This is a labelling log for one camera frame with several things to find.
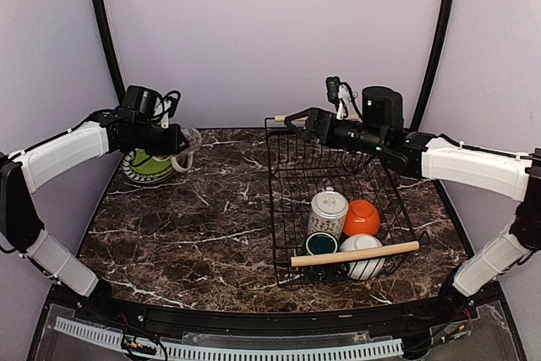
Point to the white plate with black stripes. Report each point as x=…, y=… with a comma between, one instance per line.
x=148, y=177

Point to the white mug with grey pattern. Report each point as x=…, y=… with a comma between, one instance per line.
x=184, y=160

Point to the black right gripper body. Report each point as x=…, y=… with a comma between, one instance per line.
x=368, y=138

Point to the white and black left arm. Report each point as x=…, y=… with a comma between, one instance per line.
x=141, y=122

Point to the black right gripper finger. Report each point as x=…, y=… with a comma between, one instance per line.
x=302, y=117
x=301, y=131

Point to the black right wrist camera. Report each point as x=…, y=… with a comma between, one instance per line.
x=339, y=94

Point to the green leaf-shaped dish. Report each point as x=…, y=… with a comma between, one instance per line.
x=147, y=166

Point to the dark green cup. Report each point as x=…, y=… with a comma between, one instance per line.
x=321, y=243

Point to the orange bowl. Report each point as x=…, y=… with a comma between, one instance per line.
x=362, y=218

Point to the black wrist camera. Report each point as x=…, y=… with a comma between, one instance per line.
x=166, y=108
x=339, y=94

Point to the white slotted cable duct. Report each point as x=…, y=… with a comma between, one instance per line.
x=198, y=346

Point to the black wire dish rack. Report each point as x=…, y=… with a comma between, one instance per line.
x=297, y=171

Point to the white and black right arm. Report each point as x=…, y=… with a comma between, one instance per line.
x=379, y=131

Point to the white cup with black characters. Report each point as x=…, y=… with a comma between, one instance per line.
x=328, y=212

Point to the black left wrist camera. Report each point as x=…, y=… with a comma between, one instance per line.
x=166, y=108

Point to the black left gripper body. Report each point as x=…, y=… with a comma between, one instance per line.
x=157, y=144

